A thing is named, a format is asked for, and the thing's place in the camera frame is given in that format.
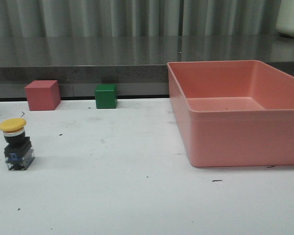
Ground yellow mushroom push button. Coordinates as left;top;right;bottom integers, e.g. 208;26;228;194
0;118;35;170

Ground green cube block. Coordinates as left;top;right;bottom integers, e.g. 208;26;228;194
95;84;118;109

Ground grey stone counter ledge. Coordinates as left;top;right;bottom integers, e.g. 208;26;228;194
0;35;294;100

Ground pink plastic bin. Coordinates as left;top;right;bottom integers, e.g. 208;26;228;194
167;60;294;167

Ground pink cube block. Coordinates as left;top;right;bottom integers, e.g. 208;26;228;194
24;80;61;111

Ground white appliance in background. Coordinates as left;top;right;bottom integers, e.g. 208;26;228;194
275;0;294;38

